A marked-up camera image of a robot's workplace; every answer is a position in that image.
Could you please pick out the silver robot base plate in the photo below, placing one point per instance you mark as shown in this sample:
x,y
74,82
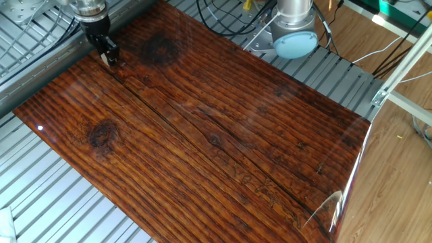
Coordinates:
x,y
260,44

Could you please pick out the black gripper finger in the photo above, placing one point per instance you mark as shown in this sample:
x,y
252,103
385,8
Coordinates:
x,y
113,52
99,44

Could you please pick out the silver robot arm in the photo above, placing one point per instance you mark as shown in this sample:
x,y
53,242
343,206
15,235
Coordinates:
x,y
293,27

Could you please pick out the glossy wood grain mat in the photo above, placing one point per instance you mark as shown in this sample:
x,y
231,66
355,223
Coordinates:
x,y
219,135

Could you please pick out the aluminium frame post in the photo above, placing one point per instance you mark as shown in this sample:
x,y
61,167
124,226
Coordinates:
x,y
401,67

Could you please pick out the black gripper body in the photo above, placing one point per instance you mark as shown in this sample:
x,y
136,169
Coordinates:
x,y
95,28

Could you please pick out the white cloth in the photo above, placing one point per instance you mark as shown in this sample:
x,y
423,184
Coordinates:
x,y
6,224

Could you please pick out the silver perforated mount plate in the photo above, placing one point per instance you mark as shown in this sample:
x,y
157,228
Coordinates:
x,y
20,10

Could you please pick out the green bench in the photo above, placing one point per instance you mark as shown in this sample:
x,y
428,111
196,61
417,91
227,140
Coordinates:
x,y
398,10

